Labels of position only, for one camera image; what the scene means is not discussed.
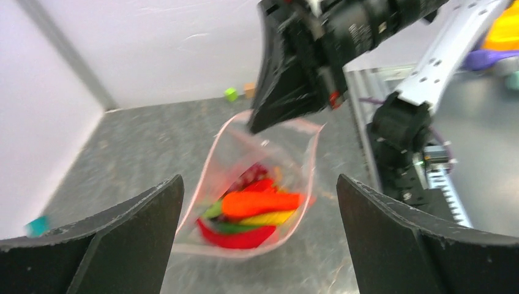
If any green toy chili pepper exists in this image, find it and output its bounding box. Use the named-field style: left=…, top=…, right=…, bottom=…
left=201, top=199, right=259, bottom=234

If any red toy chili pepper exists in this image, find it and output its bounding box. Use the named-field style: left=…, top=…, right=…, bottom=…
left=196, top=219, right=277, bottom=249

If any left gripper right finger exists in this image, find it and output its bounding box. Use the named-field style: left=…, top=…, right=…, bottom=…
left=337, top=174, right=518, bottom=293

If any clear zip top bag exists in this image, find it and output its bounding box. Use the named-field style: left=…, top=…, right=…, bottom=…
left=172, top=110, right=323, bottom=259

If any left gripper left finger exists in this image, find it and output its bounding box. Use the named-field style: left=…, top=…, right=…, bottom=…
left=1, top=175, right=184, bottom=293

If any teal toy block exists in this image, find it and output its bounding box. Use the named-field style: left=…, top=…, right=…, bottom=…
left=25, top=216, right=50, bottom=238

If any yellow toy fruit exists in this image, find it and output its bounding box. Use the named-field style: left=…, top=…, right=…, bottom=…
left=237, top=210, right=296, bottom=226

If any orange toy carrot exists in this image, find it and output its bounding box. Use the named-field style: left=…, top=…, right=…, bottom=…
left=222, top=191, right=304, bottom=219

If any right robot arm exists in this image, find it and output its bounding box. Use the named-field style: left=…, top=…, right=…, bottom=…
left=248, top=1, right=512, bottom=206

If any purple toy grape bunch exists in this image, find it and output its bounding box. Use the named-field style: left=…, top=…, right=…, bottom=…
left=227, top=164, right=269, bottom=192

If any white slotted cable duct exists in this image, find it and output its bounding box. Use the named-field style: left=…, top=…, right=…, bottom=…
left=426, top=168, right=474, bottom=228

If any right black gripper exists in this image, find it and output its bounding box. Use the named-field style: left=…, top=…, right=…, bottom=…
left=248, top=1, right=443, bottom=134

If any green toy cube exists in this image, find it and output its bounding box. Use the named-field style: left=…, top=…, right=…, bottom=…
left=224, top=88, right=239, bottom=102

